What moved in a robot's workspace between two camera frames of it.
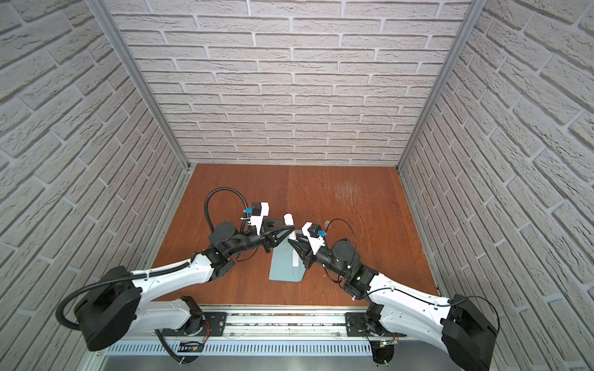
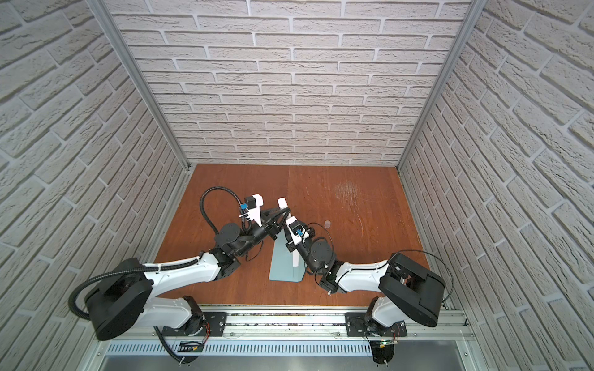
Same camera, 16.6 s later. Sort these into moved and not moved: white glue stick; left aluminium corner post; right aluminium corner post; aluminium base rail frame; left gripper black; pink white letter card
Moved: white glue stick; left gripper black
Not moved: left aluminium corner post; pink white letter card; aluminium base rail frame; right aluminium corner post
